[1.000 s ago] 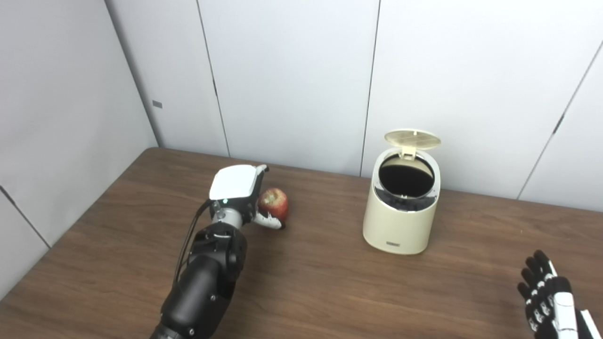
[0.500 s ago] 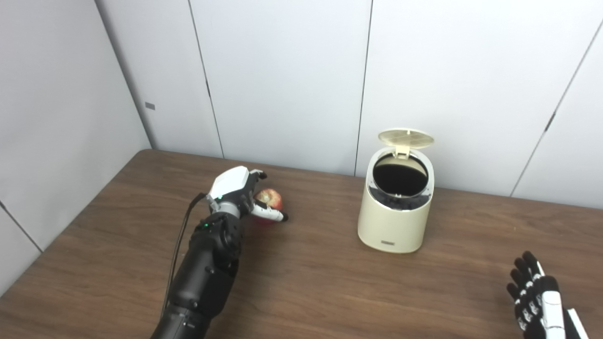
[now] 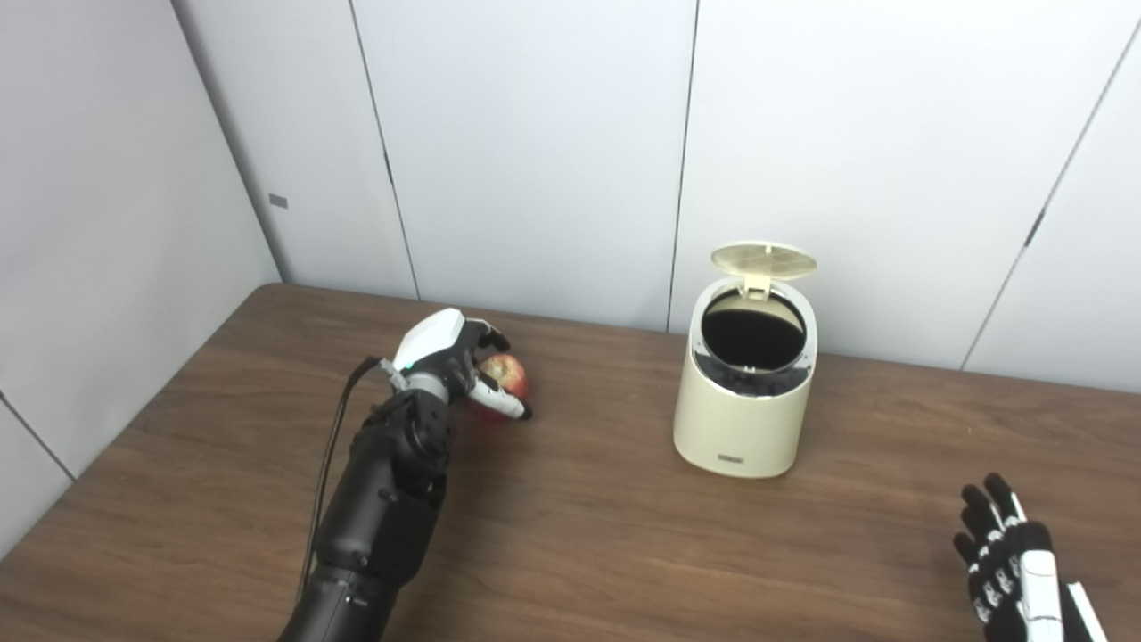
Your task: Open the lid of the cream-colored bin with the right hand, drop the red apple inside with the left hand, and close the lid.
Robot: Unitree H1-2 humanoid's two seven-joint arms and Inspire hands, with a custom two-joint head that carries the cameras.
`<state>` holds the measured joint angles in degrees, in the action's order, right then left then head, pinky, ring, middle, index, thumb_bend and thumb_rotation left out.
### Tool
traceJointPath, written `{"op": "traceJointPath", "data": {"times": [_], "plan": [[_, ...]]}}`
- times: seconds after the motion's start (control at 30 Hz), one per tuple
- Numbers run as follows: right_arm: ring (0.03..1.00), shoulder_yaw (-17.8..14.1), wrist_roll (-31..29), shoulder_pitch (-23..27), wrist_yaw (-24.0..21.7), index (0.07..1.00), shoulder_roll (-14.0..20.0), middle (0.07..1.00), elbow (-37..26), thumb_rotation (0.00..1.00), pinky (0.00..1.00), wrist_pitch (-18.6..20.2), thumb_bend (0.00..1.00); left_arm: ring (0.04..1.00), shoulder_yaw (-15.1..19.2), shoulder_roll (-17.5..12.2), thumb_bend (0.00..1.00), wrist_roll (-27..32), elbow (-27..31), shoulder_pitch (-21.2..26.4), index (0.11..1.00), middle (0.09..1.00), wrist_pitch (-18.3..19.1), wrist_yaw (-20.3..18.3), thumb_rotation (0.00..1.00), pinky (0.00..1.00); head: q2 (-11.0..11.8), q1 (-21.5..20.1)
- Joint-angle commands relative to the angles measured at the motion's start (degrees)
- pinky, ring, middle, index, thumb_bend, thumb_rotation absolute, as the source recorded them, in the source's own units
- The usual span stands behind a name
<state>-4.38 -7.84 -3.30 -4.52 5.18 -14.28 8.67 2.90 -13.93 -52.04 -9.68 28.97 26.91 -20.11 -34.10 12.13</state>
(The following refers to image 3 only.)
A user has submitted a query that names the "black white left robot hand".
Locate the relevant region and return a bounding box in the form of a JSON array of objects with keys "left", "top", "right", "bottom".
[{"left": 390, "top": 308, "right": 534, "bottom": 422}]

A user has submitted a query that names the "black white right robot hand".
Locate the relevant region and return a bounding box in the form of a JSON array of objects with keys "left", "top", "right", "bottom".
[{"left": 952, "top": 473, "right": 1111, "bottom": 642}]

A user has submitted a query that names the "red apple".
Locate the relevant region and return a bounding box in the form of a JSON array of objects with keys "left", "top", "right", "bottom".
[{"left": 472, "top": 353, "right": 529, "bottom": 422}]

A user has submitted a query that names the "cream-colored bin body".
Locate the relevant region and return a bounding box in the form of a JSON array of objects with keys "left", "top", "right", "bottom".
[{"left": 673, "top": 276, "right": 818, "bottom": 480}]

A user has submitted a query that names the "cream round bin lid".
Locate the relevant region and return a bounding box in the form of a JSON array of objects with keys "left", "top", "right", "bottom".
[{"left": 710, "top": 241, "right": 817, "bottom": 300}]

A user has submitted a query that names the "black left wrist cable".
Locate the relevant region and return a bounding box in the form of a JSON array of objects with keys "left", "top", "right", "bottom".
[{"left": 297, "top": 357, "right": 393, "bottom": 607}]

